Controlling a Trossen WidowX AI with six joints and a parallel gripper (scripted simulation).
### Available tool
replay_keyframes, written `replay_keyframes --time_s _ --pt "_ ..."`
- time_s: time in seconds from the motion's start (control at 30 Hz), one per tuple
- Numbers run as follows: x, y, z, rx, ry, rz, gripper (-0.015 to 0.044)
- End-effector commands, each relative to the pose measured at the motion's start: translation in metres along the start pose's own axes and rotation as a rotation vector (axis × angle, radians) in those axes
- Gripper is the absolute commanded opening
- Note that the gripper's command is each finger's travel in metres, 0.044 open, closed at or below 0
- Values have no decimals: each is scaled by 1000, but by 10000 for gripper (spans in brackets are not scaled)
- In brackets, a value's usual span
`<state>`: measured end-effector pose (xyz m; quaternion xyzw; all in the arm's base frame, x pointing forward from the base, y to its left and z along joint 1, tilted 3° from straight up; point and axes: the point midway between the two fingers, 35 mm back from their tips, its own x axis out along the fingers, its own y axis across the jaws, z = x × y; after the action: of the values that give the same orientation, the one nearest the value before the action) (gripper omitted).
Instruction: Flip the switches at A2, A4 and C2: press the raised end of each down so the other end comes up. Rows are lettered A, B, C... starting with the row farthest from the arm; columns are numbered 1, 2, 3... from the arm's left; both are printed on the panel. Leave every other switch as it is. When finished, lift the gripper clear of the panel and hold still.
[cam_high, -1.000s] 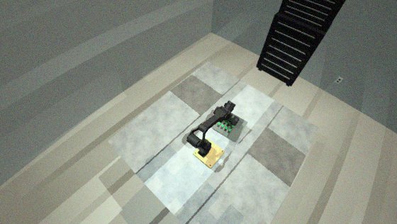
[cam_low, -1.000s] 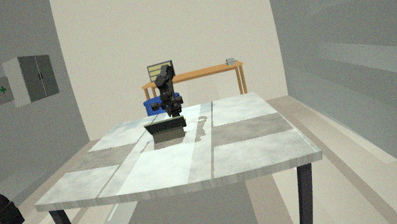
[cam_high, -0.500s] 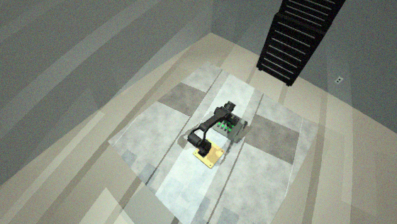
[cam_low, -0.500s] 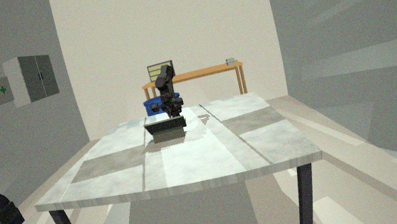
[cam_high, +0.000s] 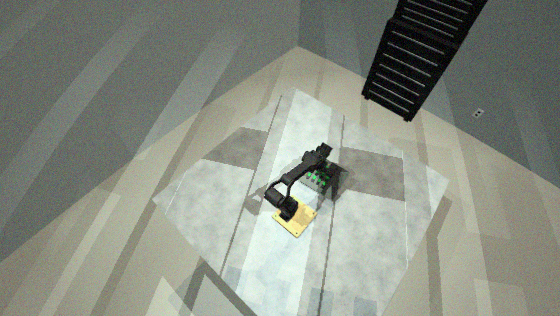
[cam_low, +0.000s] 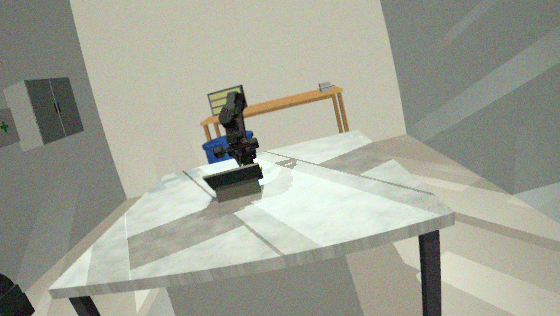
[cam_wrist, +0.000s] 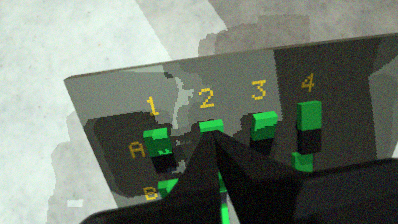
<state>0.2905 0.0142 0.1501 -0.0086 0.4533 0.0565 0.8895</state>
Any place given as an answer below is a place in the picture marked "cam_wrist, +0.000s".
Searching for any dark grey switch panel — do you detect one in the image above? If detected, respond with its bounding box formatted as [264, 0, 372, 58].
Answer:
[63, 33, 398, 208]

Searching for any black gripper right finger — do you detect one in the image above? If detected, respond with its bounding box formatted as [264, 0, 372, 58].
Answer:
[211, 130, 398, 224]

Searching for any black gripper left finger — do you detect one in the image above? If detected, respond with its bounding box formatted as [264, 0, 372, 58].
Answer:
[79, 131, 224, 224]

